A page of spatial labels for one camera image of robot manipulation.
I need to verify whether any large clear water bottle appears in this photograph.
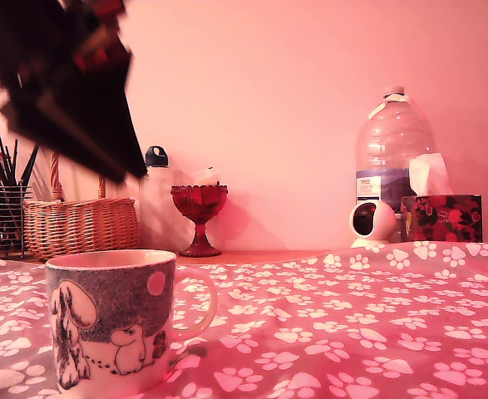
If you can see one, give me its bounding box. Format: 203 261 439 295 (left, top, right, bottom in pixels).
355 86 436 217

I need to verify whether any small white round camera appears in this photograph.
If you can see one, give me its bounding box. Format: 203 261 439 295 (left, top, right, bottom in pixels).
348 200 398 249

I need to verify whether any red glass goblet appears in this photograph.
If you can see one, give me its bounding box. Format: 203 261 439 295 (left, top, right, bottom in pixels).
170 184 230 258

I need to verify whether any white bottle with black cap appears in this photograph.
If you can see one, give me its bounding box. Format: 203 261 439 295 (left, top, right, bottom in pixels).
138 145 185 253

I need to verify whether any white candle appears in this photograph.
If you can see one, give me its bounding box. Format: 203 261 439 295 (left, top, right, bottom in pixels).
196 165 217 187

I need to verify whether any wire utensil rack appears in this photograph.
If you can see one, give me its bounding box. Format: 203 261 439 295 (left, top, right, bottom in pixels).
0 185 35 259

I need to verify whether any cartoon print ceramic mug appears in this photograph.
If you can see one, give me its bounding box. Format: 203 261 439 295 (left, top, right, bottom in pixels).
45 248 219 394

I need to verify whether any wicker basket with handle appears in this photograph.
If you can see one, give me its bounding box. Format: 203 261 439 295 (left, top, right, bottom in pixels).
22 151 140 262

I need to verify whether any paw print cloth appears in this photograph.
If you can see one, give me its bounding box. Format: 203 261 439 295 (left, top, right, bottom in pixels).
0 239 488 399

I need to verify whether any white tissue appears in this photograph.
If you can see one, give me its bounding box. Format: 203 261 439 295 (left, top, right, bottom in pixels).
408 152 453 196

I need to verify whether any floral tissue box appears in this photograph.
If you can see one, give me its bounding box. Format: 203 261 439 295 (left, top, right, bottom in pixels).
400 194 485 244

